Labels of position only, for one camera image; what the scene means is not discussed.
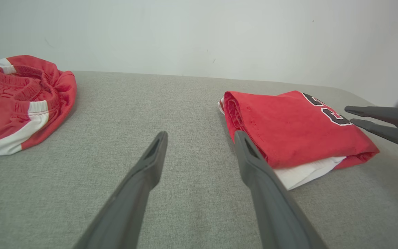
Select red jersey with black lettering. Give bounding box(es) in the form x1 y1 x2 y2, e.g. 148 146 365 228
218 91 380 191

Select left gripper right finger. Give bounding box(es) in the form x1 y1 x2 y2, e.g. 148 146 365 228
234 130 328 249

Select red shorts with white stripe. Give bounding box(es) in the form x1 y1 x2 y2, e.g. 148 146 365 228
0 55 77 156

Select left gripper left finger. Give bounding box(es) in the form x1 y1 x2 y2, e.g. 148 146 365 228
73 131 169 249

